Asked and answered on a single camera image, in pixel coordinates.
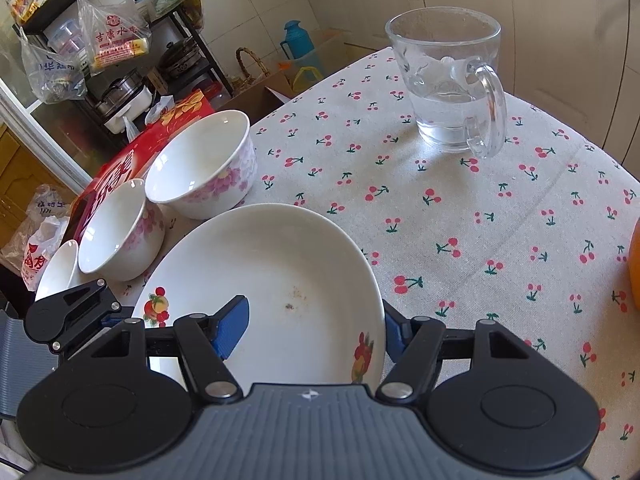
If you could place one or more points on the teal thermos flask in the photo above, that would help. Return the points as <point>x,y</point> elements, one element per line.
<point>297,42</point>

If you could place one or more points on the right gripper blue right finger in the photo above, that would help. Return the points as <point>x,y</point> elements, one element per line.
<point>413,345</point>

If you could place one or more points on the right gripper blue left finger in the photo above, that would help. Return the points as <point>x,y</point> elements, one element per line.
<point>204,343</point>

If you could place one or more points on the clear plastic bag left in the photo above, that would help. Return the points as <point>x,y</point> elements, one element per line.
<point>52,77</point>

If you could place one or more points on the cherry print tablecloth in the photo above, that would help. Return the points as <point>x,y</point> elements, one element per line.
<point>536,238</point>

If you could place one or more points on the silver rice cooker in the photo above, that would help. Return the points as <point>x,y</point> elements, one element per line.
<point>126,97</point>

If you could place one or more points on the small white floral bowl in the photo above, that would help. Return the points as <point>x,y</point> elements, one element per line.
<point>61,273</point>

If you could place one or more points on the red white plastic bag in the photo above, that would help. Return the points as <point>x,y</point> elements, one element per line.
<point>40,249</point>

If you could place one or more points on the brown cardboard box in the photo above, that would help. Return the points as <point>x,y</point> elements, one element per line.
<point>262,98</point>

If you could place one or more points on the red drink carton box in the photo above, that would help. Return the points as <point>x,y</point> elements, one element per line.
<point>135,159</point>

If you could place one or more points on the white plate with fruit print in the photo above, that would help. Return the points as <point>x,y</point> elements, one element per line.
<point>316,313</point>

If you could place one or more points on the medium white floral bowl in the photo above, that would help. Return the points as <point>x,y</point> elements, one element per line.
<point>124,235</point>

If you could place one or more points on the large white floral bowl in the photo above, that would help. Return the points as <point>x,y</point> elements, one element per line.
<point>207,169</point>

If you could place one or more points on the glass mug with water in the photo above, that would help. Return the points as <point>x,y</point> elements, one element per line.
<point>447,57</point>

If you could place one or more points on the white printed plastic bag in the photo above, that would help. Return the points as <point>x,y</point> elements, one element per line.
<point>112,34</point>

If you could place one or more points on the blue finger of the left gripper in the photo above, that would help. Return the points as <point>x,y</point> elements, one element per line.
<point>67,320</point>

